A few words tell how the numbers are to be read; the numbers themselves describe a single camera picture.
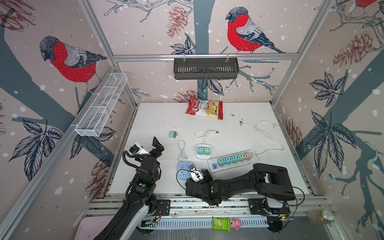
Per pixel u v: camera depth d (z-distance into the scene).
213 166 0.85
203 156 0.89
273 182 0.48
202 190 0.61
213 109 1.14
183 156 0.91
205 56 0.96
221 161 0.83
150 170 0.58
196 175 0.71
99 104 0.78
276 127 1.04
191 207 0.75
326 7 0.72
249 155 0.84
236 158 0.83
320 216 0.64
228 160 0.83
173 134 1.00
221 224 0.68
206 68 1.05
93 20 0.76
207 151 0.86
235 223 0.67
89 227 0.66
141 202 0.55
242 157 0.84
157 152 0.71
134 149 0.64
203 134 1.01
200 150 0.86
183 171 0.68
